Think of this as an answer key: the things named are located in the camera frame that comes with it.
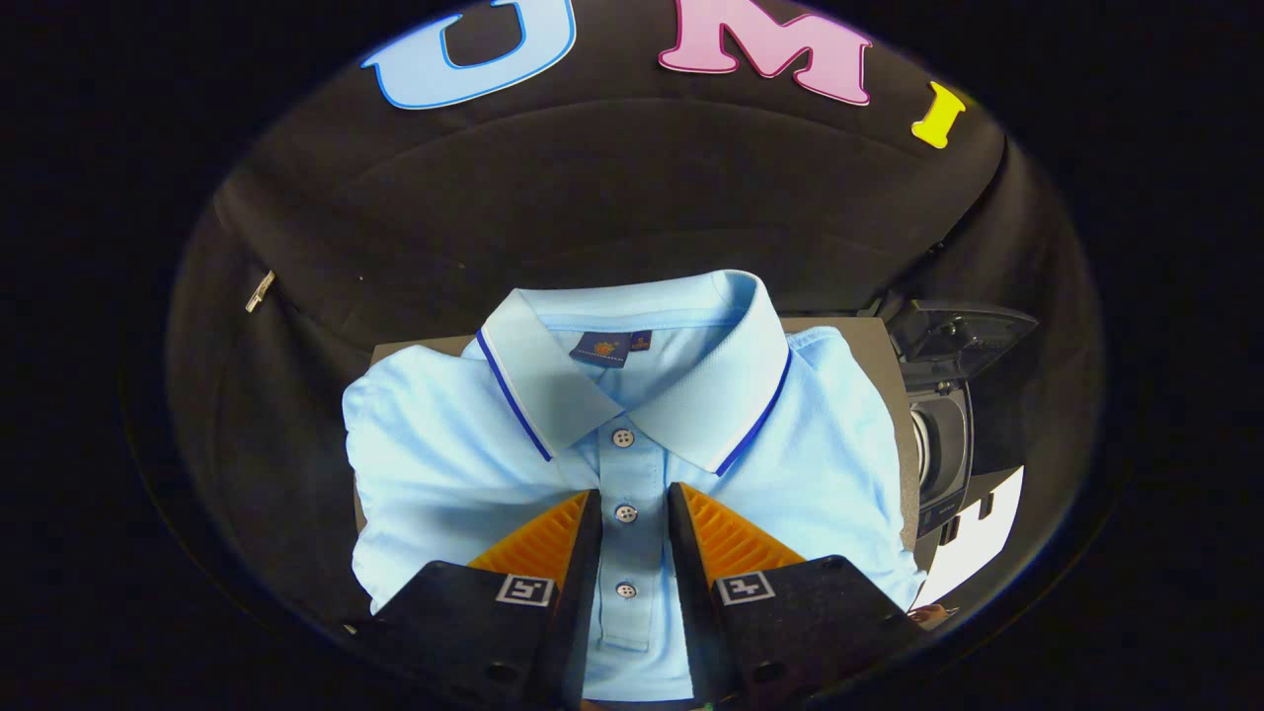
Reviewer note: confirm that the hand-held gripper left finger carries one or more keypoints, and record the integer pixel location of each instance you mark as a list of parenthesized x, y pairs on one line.
[(578, 592)]

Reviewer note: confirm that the white clip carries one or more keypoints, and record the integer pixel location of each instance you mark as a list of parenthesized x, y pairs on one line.
[(259, 291)]

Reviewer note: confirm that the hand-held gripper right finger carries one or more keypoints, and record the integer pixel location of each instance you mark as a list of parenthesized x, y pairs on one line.
[(691, 592)]

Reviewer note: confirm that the light blue polo shirt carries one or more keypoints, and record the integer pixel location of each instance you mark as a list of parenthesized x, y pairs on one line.
[(444, 464)]

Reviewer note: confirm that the dark glass washing machine lid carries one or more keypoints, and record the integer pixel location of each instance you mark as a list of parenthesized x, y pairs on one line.
[(963, 341)]

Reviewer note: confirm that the dark grey washing machine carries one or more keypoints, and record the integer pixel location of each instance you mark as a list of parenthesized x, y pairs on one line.
[(948, 434)]

